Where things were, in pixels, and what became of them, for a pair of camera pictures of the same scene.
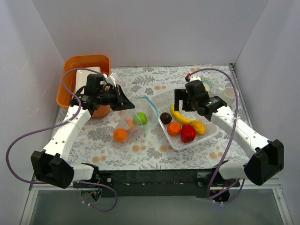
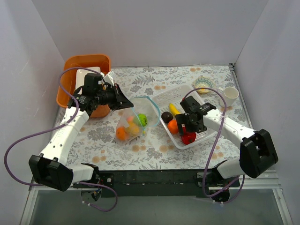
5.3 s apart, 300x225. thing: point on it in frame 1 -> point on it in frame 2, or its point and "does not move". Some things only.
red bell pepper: x=188 y=133 does not move
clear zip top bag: x=134 y=123 does not move
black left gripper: x=119 y=98 does not move
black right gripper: x=180 y=100 -> x=190 y=125
